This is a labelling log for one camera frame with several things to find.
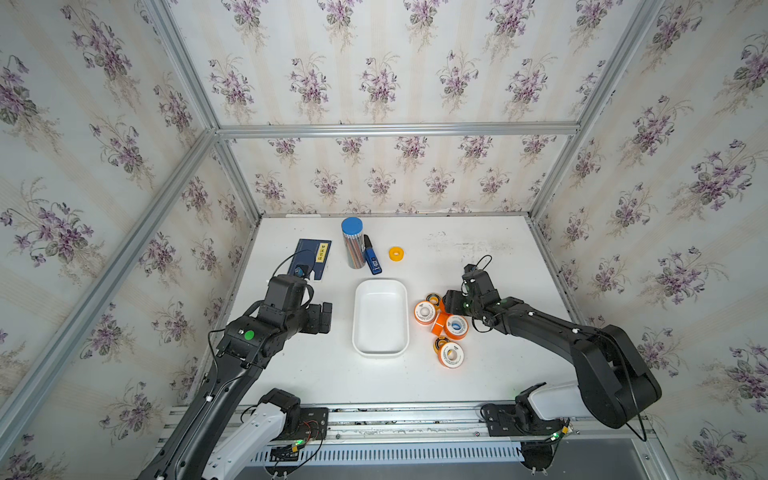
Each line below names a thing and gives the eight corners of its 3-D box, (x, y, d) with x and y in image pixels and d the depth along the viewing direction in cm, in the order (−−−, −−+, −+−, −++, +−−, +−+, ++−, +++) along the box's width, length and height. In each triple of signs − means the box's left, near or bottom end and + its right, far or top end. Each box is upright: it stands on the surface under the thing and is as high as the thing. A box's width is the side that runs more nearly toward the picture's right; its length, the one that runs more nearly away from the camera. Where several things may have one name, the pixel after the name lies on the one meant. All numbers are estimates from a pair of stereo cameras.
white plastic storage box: (350, 359, 85) (348, 351, 81) (356, 289, 100) (354, 279, 96) (410, 359, 85) (412, 352, 81) (407, 289, 101) (408, 279, 96)
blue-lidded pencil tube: (346, 269, 106) (340, 231, 90) (348, 255, 110) (342, 217, 94) (364, 269, 106) (362, 231, 90) (365, 255, 110) (363, 217, 94)
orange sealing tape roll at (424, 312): (414, 324, 91) (414, 321, 89) (412, 303, 95) (413, 300, 93) (435, 324, 91) (436, 321, 89) (433, 303, 95) (434, 300, 94)
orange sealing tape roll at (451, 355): (439, 368, 83) (441, 364, 80) (437, 346, 87) (438, 341, 84) (463, 369, 83) (466, 364, 80) (459, 346, 87) (462, 341, 84)
